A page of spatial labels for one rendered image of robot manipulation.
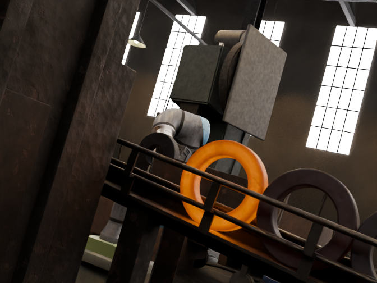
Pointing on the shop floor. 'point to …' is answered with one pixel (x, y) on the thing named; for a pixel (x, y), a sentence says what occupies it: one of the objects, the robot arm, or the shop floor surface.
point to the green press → (230, 87)
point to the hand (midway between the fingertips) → (159, 150)
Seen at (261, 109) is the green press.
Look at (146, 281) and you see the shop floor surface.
